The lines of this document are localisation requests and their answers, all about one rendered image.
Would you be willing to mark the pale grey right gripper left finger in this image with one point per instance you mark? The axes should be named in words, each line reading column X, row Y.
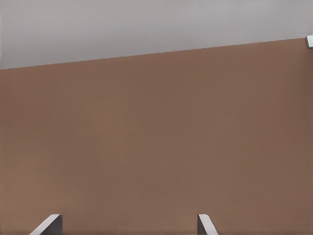
column 50, row 226

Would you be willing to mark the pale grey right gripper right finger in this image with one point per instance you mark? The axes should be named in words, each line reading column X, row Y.
column 206, row 226

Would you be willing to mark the silver frame post foot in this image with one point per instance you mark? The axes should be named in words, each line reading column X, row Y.
column 309, row 41

